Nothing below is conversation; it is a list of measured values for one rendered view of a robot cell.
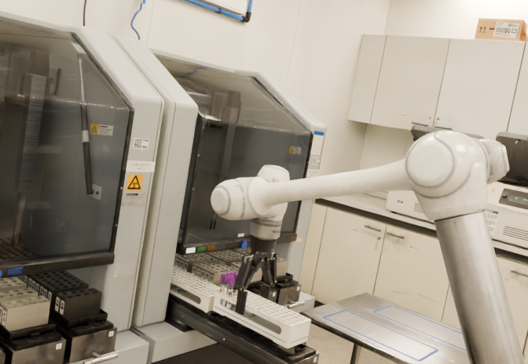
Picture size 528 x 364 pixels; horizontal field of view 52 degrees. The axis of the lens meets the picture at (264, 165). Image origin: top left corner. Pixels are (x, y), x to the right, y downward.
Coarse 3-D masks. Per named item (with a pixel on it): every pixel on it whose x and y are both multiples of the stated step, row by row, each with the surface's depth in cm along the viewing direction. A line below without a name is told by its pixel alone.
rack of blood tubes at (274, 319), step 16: (256, 304) 158; (272, 304) 161; (240, 320) 157; (256, 320) 161; (272, 320) 150; (288, 320) 151; (304, 320) 152; (272, 336) 150; (288, 336) 146; (304, 336) 152
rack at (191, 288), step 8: (176, 272) 184; (184, 272) 186; (176, 280) 176; (184, 280) 179; (192, 280) 179; (200, 280) 182; (176, 288) 180; (184, 288) 173; (192, 288) 172; (200, 288) 174; (208, 288) 174; (216, 288) 177; (184, 296) 173; (192, 296) 180; (200, 296) 168; (208, 296) 166; (192, 304) 170; (200, 304) 168; (208, 304) 167
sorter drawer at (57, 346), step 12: (0, 336) 132; (24, 336) 134; (36, 336) 132; (48, 336) 134; (60, 336) 135; (12, 348) 127; (24, 348) 128; (36, 348) 130; (48, 348) 132; (60, 348) 135; (12, 360) 126; (24, 360) 128; (36, 360) 131; (48, 360) 133; (60, 360) 136
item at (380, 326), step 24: (312, 312) 181; (336, 312) 185; (360, 312) 189; (384, 312) 194; (408, 312) 198; (360, 336) 167; (384, 336) 171; (408, 336) 174; (432, 336) 178; (456, 336) 182; (408, 360) 156; (432, 360) 159; (456, 360) 162
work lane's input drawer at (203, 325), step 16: (176, 304) 172; (192, 320) 167; (208, 320) 164; (224, 320) 166; (208, 336) 163; (224, 336) 159; (240, 336) 156; (256, 336) 158; (240, 352) 154; (256, 352) 151; (272, 352) 148; (288, 352) 151; (304, 352) 150
